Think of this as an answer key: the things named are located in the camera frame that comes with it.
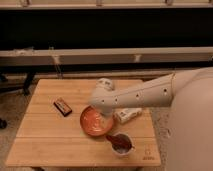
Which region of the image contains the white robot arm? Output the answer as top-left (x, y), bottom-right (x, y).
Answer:
top-left (90, 67), bottom-right (213, 171)

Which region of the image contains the wooden table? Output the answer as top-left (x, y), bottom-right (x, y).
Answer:
top-left (6, 79), bottom-right (161, 167)

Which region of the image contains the brown chocolate bar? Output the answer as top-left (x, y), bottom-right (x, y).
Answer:
top-left (54, 98), bottom-right (72, 117)

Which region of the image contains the grey metal rail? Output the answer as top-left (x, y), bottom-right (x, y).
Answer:
top-left (0, 47), bottom-right (213, 66)

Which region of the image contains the white cup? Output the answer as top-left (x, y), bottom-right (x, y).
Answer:
top-left (106, 133), bottom-right (134, 156)

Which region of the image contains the red-brown utensil in cup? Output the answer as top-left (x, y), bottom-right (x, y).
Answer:
top-left (106, 135), bottom-right (132, 149)

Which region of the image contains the orange ceramic bowl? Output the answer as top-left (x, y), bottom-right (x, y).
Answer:
top-left (80, 106), bottom-right (115, 137)

